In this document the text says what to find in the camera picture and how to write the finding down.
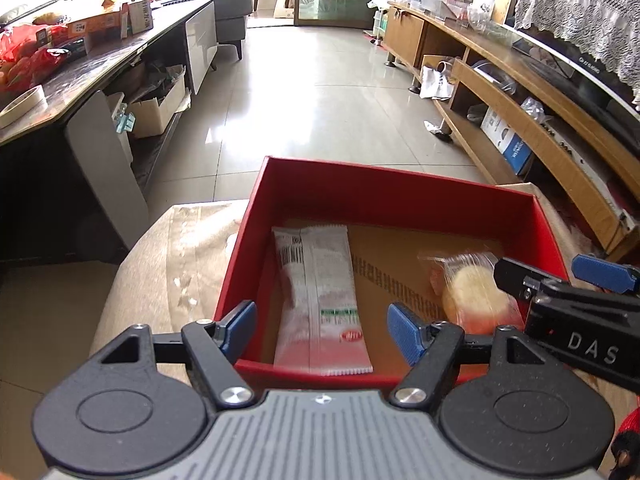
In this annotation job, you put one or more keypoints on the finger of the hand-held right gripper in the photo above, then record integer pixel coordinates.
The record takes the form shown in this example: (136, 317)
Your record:
(515, 277)
(605, 272)

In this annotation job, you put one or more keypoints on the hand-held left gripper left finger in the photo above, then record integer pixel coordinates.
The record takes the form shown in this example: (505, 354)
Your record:
(242, 327)

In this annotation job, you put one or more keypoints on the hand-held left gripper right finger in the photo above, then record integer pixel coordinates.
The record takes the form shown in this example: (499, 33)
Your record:
(405, 332)

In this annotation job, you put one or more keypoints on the round yellow cake packet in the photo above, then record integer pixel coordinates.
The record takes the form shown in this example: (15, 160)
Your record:
(470, 290)

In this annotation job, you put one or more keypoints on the long white snack packet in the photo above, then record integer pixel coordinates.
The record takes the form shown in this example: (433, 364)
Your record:
(320, 285)

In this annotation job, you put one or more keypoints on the red cardboard box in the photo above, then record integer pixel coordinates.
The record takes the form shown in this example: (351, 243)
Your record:
(350, 190)

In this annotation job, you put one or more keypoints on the long white set-top box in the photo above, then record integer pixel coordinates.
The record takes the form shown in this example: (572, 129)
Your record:
(565, 145)

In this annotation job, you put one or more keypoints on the blue and white box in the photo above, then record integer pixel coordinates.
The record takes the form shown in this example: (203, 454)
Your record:
(507, 140)

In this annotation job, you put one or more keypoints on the wooden television cabinet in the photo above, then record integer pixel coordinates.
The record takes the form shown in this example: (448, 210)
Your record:
(500, 85)

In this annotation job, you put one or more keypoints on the black television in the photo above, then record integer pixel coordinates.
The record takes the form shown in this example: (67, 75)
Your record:
(575, 67)

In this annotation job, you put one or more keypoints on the white paper bag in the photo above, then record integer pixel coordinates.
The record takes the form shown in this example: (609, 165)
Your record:
(437, 80)

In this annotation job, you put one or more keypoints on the open brown cardboard box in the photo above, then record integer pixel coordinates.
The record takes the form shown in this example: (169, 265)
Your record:
(155, 110)

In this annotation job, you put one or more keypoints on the light blue plastic item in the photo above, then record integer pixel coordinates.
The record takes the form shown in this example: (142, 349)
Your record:
(126, 122)

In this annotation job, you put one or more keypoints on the white lace cloth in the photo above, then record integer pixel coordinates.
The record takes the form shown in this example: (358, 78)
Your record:
(575, 0)

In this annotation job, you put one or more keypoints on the grey sofa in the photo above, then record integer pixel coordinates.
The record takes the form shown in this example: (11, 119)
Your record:
(232, 20)

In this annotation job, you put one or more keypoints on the white round roll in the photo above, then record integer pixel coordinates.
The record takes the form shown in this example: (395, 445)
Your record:
(20, 105)

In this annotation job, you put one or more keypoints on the small white carton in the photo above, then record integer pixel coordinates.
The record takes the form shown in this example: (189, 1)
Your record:
(140, 16)

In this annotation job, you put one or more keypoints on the flat orange box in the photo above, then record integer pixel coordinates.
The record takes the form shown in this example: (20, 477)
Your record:
(97, 22)

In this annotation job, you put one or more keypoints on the red plastic bag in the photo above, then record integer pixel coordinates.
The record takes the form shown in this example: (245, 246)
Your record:
(30, 57)

